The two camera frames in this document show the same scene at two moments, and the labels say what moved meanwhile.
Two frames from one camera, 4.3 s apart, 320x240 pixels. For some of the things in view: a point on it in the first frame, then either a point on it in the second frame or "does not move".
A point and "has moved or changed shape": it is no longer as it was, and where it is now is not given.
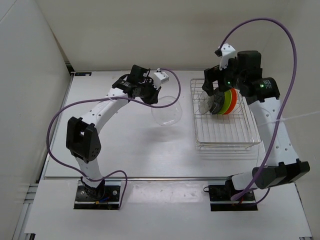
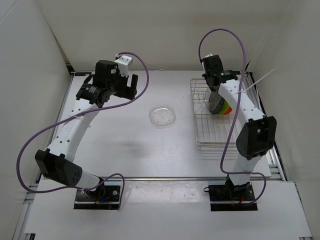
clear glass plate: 205,102 has moved or changed shape
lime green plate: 227,102 does not move
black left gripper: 153,98 to 127,92
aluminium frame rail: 171,178 does not move
